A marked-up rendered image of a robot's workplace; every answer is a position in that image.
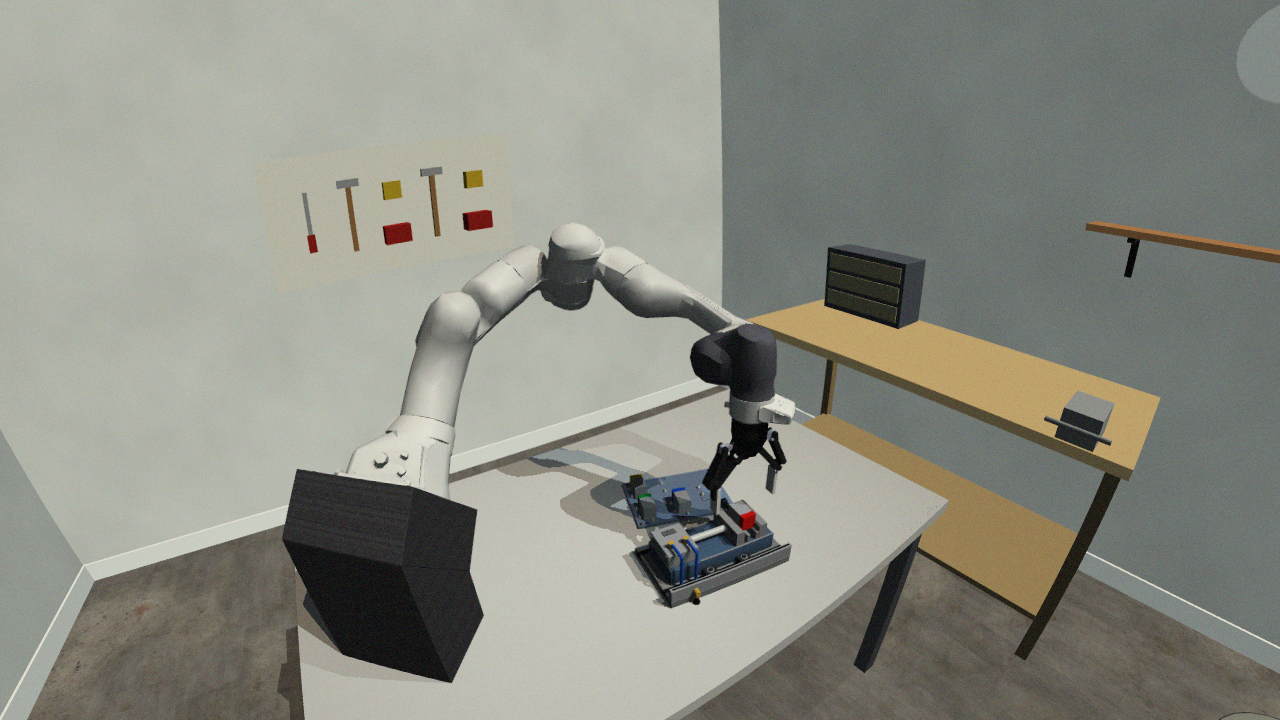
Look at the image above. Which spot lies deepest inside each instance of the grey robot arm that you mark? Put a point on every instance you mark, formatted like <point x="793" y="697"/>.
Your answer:
<point x="419" y="443"/>

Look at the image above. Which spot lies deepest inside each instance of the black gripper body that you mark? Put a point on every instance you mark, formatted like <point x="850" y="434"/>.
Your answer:
<point x="745" y="432"/>

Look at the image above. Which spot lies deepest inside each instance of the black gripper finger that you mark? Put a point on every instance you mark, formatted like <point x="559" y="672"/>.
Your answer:
<point x="728" y="464"/>
<point x="772" y="472"/>

